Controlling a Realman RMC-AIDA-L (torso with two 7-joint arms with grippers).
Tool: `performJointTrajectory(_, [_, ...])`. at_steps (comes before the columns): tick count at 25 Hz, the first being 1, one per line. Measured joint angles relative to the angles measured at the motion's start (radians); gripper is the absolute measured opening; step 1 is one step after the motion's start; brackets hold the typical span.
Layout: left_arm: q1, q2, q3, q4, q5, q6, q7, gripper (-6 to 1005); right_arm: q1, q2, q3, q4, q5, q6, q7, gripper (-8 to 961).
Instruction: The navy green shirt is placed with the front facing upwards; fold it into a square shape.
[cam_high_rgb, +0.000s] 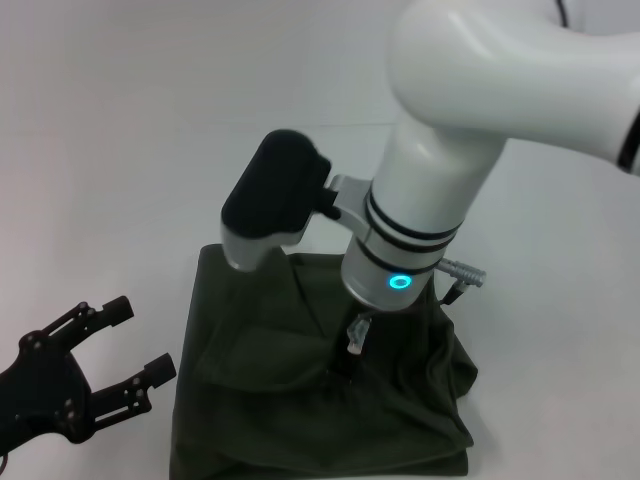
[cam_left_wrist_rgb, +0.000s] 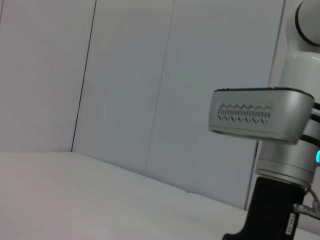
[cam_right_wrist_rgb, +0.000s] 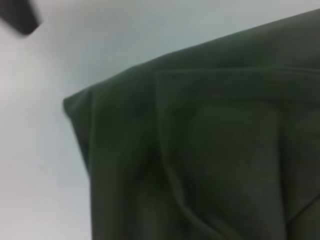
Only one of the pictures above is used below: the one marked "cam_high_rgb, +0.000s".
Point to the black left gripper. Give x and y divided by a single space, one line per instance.
45 390

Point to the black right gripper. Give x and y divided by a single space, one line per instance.
352 345

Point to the dark green FREE t-shirt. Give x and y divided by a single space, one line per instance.
300 400

